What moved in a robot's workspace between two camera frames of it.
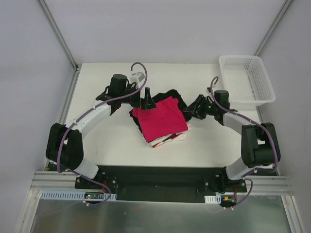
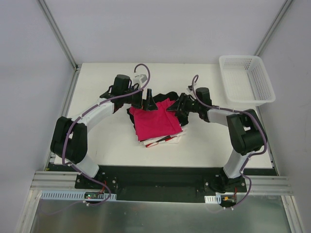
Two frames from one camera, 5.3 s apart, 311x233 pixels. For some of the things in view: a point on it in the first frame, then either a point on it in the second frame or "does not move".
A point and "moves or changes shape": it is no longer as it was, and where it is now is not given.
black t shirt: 157,99 moves or changes shape
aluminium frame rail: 53,180 does not move
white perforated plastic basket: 248,83 does not move
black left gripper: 140,100 does not move
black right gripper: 198,107 → 183,105
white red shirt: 180,136 moves or changes shape
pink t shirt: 167,119 moves or changes shape
